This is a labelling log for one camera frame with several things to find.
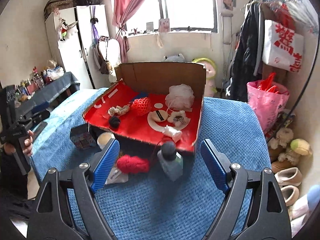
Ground black hair scrunchie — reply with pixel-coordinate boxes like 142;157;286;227
108;116;120;129

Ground beige fuzzy scrunchie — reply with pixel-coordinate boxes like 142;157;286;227
108;105;130;116

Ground red mesh bath ball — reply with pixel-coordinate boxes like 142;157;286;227
130;97;151;116

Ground white small plush toy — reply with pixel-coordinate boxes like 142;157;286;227
162;125;182;143

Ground white fluffy hair scrunchie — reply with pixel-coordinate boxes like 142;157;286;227
167;110;188;127

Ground beige round powder puff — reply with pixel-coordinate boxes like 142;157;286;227
151;110;169;122

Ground person's left hand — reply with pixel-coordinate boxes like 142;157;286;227
3;130;34;157

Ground dark side table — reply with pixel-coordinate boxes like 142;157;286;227
15;72;80;118

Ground light blue plush toy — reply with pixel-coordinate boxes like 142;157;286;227
288;184;319;237

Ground beige slipper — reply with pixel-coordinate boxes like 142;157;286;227
274;167;303;187
280;185;300;207

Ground dark patterned small box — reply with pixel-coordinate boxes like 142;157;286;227
69;124;97;150

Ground white paper packet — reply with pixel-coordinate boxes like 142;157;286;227
105;167;129;185

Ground brown fuzzy boots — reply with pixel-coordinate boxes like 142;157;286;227
267;128;299;174

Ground blue knitted table cover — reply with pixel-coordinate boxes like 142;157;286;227
30;89;271;239

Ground glass jar with lid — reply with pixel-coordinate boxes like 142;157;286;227
97;132;115;150

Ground red knitted pouch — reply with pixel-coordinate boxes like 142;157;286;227
116;155;150;174

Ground white wardrobe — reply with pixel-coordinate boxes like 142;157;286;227
45;4;110;89

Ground yellow green plush toy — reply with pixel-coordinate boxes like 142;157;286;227
290;139;313;155

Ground doll hanging on wardrobe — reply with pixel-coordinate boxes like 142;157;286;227
58;18;78;42

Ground white chair with bags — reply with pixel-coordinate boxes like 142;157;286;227
93;36;121;83

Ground blue cloth piece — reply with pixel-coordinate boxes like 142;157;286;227
130;92;149;102

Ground clear bottle black cap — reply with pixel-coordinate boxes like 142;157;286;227
157;141;183;181

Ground red lined cardboard box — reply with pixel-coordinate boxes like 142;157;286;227
82;61;206;155

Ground black bags on wardrobe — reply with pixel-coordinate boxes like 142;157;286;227
43;0;100;20

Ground pink plastic bag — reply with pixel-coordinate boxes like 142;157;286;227
247;72;290;134

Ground white mesh bath pouf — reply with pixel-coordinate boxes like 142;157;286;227
165;84;195;112

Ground pink curtain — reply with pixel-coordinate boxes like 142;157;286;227
112;0;145;63

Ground grey plush toy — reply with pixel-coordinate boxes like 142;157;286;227
163;53;185;62

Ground yellow hooded doll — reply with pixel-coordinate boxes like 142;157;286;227
193;57;217;97

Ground black jacket on rack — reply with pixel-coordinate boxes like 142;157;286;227
226;2;262;102

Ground white red shopping bag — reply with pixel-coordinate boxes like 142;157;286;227
262;20;304;73

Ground metal crutch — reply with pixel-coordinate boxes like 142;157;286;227
220;11;233;98

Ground black clothes rack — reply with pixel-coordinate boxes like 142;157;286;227
253;0;319;140

